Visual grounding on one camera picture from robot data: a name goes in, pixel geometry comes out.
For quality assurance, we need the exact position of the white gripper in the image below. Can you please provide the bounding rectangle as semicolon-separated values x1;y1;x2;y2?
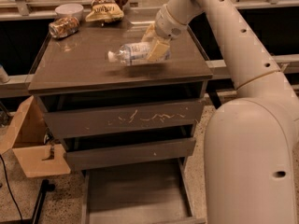
141;5;187;62

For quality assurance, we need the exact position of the clear plastic water bottle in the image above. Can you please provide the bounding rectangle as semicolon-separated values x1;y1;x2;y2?
107;41;172;67

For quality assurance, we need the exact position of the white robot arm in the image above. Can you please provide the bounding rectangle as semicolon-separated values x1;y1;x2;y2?
144;0;299;224

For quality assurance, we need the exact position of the grey drawer cabinet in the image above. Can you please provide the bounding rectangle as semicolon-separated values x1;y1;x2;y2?
27;7;213;224

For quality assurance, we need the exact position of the grey middle drawer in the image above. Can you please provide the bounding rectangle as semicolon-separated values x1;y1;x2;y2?
64;124;196;171

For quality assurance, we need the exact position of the grey drawer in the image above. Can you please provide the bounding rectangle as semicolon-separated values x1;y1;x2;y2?
41;81;205;139
64;124;196;171
80;159;206;224

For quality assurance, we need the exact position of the grey top drawer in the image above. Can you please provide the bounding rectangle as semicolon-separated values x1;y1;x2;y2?
41;81;205;139

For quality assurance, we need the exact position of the grey bottom drawer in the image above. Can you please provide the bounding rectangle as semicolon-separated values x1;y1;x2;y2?
80;159;206;224

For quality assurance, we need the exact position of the yellow chip bag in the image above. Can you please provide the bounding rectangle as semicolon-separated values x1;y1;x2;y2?
85;3;124;23

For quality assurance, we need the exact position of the lying metal can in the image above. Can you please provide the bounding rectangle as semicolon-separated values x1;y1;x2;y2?
49;17;79;39

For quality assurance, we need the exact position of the white bowl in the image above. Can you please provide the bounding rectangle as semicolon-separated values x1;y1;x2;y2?
55;3;83;21

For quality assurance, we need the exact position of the metal railing beam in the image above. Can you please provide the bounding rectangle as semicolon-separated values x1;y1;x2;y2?
206;54;299;79

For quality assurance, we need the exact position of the open cardboard box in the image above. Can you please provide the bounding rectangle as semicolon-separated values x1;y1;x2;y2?
0;96;71;177

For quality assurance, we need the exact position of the black stand leg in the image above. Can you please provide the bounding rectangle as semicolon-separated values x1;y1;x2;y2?
31;179;55;224

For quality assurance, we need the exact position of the black cable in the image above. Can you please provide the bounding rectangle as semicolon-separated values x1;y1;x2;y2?
0;155;24;224

